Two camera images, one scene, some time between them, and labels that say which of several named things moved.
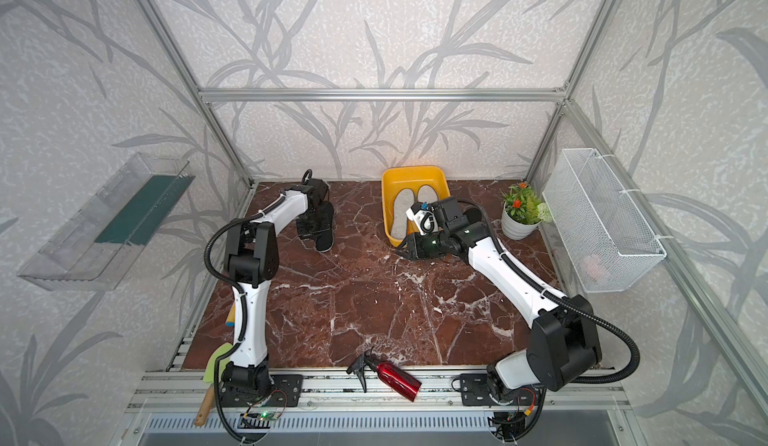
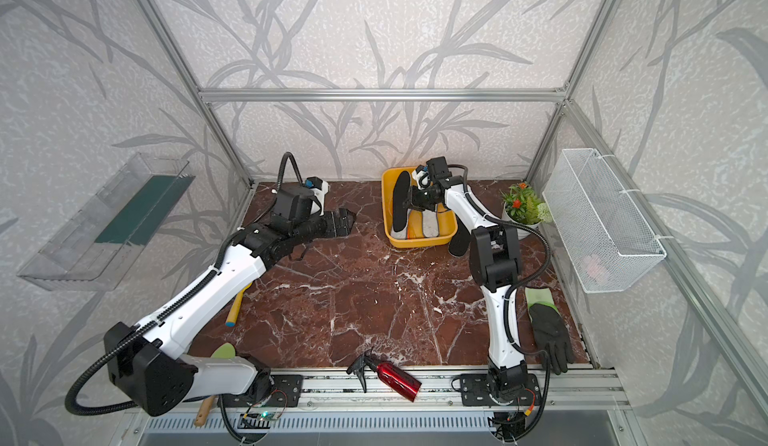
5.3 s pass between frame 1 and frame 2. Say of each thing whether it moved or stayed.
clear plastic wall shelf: stayed
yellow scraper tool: stayed
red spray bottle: stayed
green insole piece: stayed
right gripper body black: moved
